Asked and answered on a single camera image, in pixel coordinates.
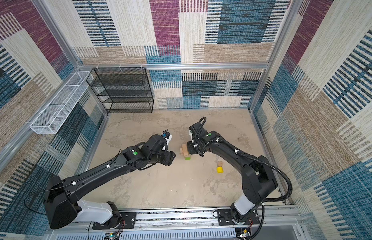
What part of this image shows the black wire shelf rack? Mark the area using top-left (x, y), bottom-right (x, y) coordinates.
top-left (86, 67), bottom-right (154, 114)

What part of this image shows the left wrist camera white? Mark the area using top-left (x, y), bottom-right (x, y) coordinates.
top-left (162, 130), bottom-right (172, 151)

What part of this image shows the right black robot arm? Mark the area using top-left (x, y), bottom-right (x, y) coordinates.
top-left (187, 122), bottom-right (278, 223)

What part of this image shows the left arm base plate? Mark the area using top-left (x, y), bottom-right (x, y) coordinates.
top-left (92, 212), bottom-right (137, 230)

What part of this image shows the white wire mesh basket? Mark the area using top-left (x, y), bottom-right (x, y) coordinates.
top-left (30, 72), bottom-right (90, 135)

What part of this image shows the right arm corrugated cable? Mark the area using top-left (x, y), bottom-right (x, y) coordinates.
top-left (191, 116), bottom-right (294, 240)

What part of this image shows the aluminium mounting rail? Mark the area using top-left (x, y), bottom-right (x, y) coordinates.
top-left (44, 206), bottom-right (310, 240)

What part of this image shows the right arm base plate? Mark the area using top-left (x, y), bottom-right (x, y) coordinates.
top-left (213, 208), bottom-right (260, 226)

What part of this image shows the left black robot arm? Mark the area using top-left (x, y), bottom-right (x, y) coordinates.
top-left (44, 131), bottom-right (176, 230)

